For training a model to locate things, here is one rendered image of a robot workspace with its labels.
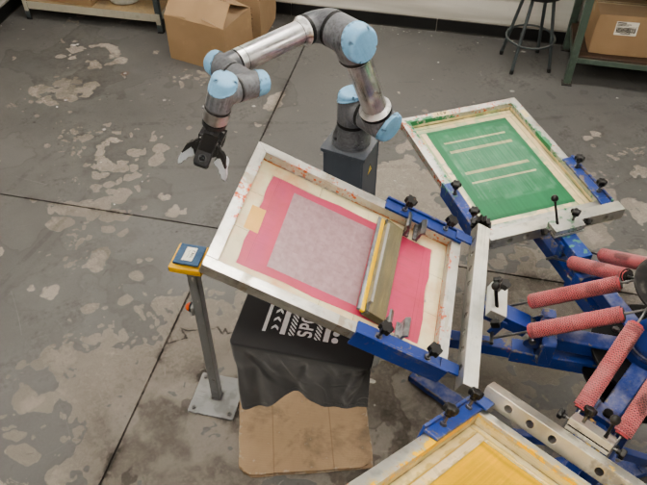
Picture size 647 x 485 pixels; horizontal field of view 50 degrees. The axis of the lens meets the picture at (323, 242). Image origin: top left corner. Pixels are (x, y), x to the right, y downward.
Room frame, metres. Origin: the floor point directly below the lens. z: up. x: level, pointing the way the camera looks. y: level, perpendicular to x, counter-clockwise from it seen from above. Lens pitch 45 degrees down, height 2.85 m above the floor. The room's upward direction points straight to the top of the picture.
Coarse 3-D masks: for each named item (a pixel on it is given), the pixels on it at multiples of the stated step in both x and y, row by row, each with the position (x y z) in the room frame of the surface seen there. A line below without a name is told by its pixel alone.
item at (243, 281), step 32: (256, 160) 1.81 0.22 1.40; (288, 160) 1.85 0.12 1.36; (352, 192) 1.80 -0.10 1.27; (224, 224) 1.50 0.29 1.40; (416, 224) 1.75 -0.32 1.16; (448, 256) 1.65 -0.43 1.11; (256, 288) 1.30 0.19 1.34; (448, 288) 1.50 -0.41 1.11; (320, 320) 1.26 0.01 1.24; (352, 320) 1.28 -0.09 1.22; (448, 320) 1.37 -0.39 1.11; (448, 352) 1.25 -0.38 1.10
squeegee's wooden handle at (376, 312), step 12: (396, 228) 1.69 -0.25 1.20; (396, 240) 1.64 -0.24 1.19; (384, 252) 1.57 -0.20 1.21; (396, 252) 1.59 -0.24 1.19; (384, 264) 1.52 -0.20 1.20; (396, 264) 1.54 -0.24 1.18; (384, 276) 1.47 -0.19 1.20; (384, 288) 1.43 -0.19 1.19; (384, 300) 1.38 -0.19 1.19; (372, 312) 1.32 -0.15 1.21; (384, 312) 1.34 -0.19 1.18
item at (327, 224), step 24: (288, 192) 1.74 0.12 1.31; (264, 216) 1.61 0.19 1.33; (288, 216) 1.64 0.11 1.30; (312, 216) 1.67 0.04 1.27; (336, 216) 1.71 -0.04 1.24; (312, 240) 1.57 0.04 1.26; (336, 240) 1.60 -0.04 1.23; (360, 240) 1.63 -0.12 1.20; (408, 240) 1.70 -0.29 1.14; (408, 264) 1.59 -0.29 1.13
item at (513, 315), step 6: (510, 306) 1.45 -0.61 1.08; (510, 312) 1.43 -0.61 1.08; (516, 312) 1.43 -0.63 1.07; (522, 312) 1.44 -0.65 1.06; (486, 318) 1.41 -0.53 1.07; (510, 318) 1.40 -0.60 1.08; (516, 318) 1.41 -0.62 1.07; (522, 318) 1.42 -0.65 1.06; (528, 318) 1.42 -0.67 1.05; (510, 324) 1.39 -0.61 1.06; (516, 324) 1.39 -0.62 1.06; (522, 324) 1.39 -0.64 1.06; (510, 330) 1.39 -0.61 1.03; (516, 330) 1.39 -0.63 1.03; (522, 330) 1.38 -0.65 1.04; (522, 336) 1.38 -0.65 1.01
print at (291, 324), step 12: (276, 312) 1.53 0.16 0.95; (288, 312) 1.53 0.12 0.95; (264, 324) 1.47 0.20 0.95; (276, 324) 1.47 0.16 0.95; (288, 324) 1.47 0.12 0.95; (300, 324) 1.47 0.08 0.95; (312, 324) 1.47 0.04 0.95; (300, 336) 1.42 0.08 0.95; (312, 336) 1.42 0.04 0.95; (324, 336) 1.42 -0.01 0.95; (336, 336) 1.42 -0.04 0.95
